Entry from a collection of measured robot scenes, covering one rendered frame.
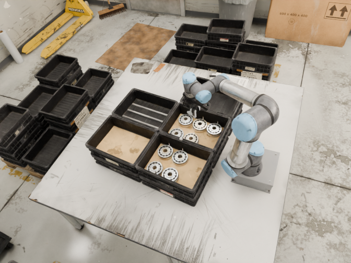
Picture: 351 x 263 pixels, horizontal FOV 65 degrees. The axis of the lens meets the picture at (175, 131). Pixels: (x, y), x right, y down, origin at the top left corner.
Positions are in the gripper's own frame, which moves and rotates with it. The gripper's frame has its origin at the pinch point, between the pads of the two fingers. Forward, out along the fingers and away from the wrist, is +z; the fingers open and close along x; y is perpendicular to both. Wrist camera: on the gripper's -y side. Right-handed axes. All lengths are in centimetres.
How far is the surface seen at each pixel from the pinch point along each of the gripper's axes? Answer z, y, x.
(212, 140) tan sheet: 16.3, -12.6, 6.7
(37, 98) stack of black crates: 63, 194, 5
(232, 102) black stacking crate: 21.7, -12.0, -32.3
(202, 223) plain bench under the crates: 22, -28, 58
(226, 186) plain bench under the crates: 26, -32, 29
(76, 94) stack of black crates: 53, 145, -10
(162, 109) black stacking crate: 18.2, 33.3, -4.9
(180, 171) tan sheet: 12.3, -4.1, 36.6
